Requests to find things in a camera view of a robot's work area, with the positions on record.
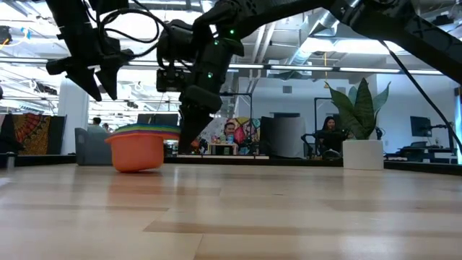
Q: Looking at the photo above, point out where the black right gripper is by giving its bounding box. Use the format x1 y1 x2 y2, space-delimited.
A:
178 38 245 155

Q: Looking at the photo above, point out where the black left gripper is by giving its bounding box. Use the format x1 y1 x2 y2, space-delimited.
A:
66 35 134 103

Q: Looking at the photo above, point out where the green measuring cup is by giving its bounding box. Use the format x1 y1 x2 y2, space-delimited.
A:
115 125 181 131

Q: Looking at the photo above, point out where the large blue measuring cup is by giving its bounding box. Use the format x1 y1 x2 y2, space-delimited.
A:
113 129 180 138

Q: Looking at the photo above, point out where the orange measuring cup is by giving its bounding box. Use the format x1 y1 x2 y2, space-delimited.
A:
104 131 166 173

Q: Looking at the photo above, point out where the grey plastic basket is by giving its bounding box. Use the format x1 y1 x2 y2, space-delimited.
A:
74 127 113 167

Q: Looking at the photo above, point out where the wide black monitor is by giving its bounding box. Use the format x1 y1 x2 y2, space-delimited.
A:
136 113 180 126

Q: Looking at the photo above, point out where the small wooden table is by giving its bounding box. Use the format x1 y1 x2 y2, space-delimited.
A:
206 142 240 157

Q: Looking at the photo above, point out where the colourful mural board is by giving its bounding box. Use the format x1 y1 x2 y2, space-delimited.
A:
201 117 261 155

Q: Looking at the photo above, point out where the black panel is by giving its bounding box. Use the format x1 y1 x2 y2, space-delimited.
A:
259 116 274 158
48 114 68 155

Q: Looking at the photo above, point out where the colourful patterned tapestry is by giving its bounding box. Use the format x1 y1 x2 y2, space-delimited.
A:
12 113 51 156

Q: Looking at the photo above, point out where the grey cylinder bin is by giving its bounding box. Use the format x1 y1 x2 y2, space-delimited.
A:
272 112 307 159

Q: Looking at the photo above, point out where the long ceiling light bar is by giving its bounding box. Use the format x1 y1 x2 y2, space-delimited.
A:
0 56 445 76

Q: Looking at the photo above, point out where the green snake plant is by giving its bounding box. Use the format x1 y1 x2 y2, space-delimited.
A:
323 77 393 141

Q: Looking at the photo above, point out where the white plant pot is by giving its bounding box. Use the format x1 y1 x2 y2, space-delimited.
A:
341 139 385 171

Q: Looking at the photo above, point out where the dark office desk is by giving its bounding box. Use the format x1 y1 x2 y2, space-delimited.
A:
384 144 459 163

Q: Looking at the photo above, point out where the small black desk monitor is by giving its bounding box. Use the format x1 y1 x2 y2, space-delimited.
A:
410 115 432 138

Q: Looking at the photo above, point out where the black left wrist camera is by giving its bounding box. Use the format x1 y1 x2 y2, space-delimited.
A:
45 56 73 76

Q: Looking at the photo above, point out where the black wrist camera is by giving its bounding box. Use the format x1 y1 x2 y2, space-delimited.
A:
45 56 73 76
156 68 191 93

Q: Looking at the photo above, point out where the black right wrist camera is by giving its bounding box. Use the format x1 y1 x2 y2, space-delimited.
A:
156 68 191 93

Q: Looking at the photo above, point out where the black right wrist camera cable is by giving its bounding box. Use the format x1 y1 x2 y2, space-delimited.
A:
96 7 162 59

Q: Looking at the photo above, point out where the black tubular frame stand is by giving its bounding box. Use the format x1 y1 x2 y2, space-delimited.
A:
219 92 253 128

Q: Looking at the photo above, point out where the silver ventilation duct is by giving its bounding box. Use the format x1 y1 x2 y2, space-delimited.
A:
288 14 333 69
220 68 242 116

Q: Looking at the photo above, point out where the black aluminium table frame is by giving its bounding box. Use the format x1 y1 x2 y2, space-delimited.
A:
0 153 462 177

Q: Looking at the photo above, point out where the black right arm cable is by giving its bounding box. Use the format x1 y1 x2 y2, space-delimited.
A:
378 39 462 144

